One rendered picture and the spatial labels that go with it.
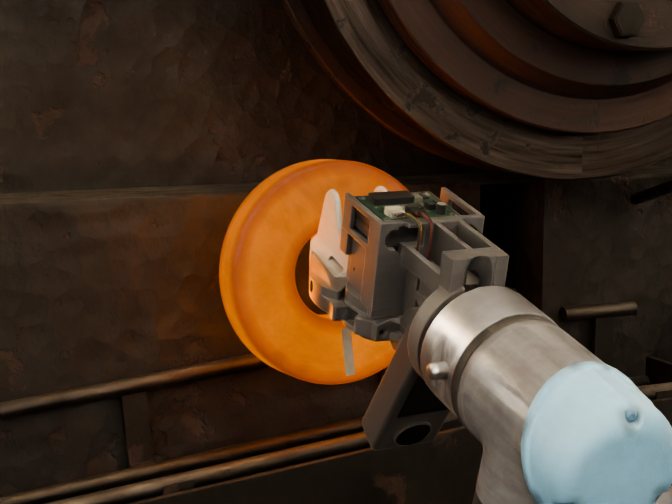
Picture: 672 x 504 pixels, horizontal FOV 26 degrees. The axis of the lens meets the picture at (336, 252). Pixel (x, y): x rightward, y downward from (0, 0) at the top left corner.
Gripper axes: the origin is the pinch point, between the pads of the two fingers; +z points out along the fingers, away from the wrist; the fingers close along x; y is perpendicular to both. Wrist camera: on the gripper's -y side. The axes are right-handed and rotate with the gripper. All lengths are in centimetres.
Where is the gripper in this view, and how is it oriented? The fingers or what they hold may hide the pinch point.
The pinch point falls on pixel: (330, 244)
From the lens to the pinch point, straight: 100.8
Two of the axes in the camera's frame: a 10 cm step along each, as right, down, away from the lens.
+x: -9.1, 0.7, -4.0
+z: -4.0, -3.8, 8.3
